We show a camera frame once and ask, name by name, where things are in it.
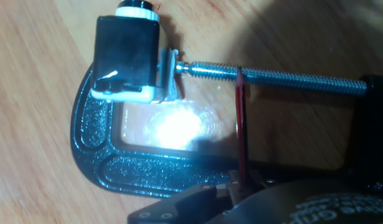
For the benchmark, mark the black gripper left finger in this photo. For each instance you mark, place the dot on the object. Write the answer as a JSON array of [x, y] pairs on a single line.
[[188, 203]]

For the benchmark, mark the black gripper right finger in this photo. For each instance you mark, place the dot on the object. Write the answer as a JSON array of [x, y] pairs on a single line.
[[256, 183]]

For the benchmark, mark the black C-clamp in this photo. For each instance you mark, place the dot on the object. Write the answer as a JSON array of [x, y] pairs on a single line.
[[94, 130]]

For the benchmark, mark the glossy wooden board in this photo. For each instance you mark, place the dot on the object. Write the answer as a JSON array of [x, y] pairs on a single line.
[[29, 93]]

